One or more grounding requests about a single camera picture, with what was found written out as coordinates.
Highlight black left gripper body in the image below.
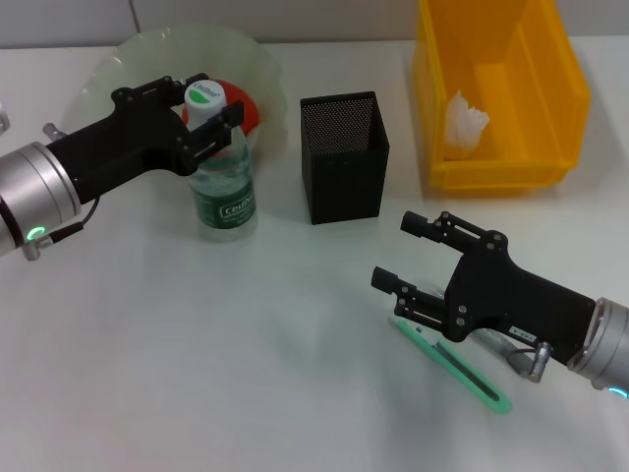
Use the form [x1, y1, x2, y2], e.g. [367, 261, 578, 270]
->
[46, 80, 198, 206]

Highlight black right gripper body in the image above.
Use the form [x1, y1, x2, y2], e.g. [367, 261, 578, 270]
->
[440, 229, 599, 365]

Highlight red-orange fruit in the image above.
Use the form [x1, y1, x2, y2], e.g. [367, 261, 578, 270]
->
[181, 78, 260, 137]

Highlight black mesh pen holder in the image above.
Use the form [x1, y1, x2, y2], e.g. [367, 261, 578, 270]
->
[299, 90, 391, 226]

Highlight clear water bottle green label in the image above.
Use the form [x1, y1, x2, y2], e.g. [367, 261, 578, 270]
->
[184, 80, 259, 243]

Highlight white paper ball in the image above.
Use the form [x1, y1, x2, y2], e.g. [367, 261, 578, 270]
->
[443, 89, 491, 161]

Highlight pale green glass fruit plate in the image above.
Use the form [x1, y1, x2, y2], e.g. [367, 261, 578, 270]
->
[73, 22, 289, 173]

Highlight mint green utility knife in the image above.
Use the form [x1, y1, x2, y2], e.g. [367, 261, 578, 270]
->
[392, 317, 512, 417]

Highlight yellow plastic storage bin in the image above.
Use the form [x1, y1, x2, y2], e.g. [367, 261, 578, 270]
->
[411, 0, 592, 198]

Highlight left arm gripper cable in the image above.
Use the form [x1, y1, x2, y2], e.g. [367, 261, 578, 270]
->
[22, 122, 102, 262]

